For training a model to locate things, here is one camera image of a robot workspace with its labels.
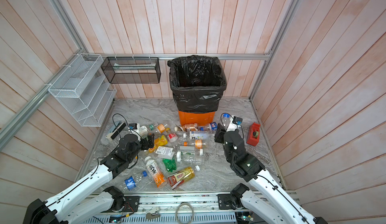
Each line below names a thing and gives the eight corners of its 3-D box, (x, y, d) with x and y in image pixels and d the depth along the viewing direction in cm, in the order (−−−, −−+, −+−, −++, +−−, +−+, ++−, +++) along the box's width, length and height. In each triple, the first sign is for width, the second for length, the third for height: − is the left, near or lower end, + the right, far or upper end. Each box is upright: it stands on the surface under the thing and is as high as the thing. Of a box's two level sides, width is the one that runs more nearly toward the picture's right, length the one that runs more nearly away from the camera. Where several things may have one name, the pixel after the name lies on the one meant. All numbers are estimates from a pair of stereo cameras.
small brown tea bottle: (174, 131, 100) (174, 128, 98) (174, 125, 103) (174, 123, 101) (198, 131, 100) (198, 128, 98) (198, 125, 103) (198, 123, 101)
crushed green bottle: (162, 171, 85) (161, 169, 82) (163, 160, 89) (162, 158, 86) (175, 171, 85) (175, 169, 82) (176, 160, 89) (176, 158, 86)
